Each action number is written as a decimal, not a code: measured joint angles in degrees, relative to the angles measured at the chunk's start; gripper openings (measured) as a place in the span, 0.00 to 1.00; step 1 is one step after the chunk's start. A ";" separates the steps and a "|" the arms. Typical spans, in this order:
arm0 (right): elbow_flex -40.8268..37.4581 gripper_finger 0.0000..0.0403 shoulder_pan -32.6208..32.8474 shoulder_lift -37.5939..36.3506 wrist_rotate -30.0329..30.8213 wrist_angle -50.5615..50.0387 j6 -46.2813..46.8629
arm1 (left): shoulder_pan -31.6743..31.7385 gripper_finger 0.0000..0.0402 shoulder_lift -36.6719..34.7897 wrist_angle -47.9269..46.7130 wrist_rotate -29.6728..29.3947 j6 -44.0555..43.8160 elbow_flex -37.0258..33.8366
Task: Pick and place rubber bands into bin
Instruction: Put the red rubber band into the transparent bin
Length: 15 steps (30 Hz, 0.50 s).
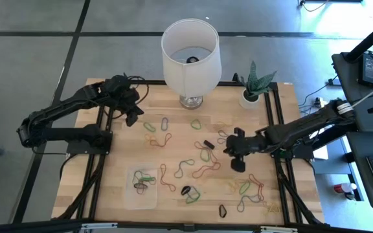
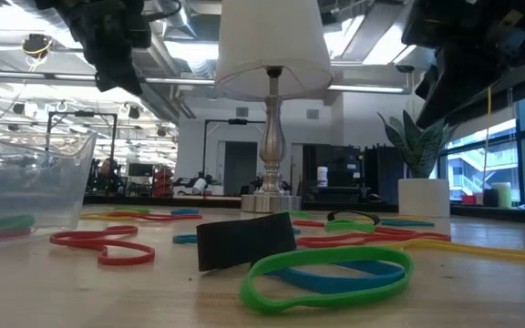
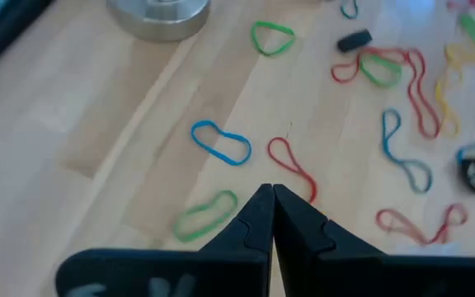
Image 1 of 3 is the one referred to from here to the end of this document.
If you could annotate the table lamp white shade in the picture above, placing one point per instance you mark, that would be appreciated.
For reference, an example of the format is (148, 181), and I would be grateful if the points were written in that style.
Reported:
(189, 74)

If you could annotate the thin yellow rubber band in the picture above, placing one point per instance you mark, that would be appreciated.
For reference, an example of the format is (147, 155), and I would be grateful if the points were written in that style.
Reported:
(146, 137)
(270, 208)
(222, 124)

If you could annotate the black desk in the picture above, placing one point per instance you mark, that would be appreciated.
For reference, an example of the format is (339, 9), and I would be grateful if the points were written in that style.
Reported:
(361, 155)

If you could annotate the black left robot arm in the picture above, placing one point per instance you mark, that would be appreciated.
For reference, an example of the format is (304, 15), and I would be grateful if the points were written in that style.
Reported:
(60, 105)

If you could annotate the snake plant white pot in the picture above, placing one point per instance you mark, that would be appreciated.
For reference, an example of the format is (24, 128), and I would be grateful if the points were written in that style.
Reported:
(249, 100)

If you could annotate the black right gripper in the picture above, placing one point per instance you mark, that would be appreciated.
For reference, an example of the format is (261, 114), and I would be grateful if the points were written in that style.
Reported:
(244, 145)

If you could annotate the green wide rubber band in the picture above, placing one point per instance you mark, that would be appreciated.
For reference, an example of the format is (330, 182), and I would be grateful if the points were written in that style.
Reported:
(194, 200)

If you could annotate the clear plastic bin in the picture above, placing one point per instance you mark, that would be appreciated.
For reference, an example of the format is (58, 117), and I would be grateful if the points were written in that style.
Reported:
(147, 202)

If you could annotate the black pole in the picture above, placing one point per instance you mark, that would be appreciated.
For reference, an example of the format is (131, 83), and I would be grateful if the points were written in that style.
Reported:
(371, 39)

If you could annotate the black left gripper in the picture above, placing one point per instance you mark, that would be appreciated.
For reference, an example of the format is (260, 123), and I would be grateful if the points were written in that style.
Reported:
(123, 94)

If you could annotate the floor power plug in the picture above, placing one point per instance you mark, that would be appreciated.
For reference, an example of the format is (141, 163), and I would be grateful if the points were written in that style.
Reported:
(318, 102)

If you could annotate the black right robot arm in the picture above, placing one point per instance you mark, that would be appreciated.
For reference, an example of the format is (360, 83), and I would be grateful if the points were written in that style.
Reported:
(303, 129)

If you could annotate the black power adapter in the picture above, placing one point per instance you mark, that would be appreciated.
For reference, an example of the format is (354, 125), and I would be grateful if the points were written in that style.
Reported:
(371, 69)

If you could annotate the black aluminium table frame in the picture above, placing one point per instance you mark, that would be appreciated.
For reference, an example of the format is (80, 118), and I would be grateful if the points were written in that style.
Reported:
(147, 226)

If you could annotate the long yellow rubber band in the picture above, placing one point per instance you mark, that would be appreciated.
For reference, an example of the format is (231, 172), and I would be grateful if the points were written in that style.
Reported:
(232, 186)

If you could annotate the thin red rubber band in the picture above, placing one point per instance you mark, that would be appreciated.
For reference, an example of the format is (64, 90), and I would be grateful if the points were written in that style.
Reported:
(197, 145)
(169, 137)
(261, 187)
(217, 166)
(172, 188)

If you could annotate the black diagonal frame strut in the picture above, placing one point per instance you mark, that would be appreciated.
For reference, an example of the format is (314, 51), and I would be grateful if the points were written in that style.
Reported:
(97, 187)
(289, 191)

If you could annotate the silver frame bracket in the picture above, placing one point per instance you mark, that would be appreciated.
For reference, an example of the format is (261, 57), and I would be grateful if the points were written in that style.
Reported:
(278, 229)
(99, 225)

